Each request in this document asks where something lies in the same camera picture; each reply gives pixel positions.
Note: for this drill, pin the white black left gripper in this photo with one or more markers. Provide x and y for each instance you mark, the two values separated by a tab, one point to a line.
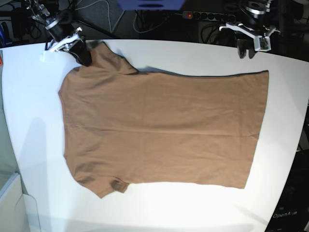
254	22

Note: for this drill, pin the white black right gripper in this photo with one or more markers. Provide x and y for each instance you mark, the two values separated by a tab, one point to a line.
65	37

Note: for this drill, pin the brown T-shirt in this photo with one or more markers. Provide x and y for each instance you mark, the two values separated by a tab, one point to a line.
123	126

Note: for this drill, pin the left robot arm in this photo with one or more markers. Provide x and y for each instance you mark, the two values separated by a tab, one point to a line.
254	4

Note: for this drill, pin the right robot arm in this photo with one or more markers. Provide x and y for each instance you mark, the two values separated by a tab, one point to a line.
43	9

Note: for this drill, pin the black power strip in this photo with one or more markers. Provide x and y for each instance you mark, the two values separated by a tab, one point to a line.
208	16

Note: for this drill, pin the blue plastic object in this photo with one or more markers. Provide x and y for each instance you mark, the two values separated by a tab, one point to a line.
151	4

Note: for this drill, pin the white foam board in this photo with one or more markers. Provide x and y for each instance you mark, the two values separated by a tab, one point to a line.
18	211

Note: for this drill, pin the black OpenArm box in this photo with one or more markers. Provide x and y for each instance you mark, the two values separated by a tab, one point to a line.
292	211

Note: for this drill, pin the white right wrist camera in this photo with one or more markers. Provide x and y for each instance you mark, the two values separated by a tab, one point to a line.
47	56

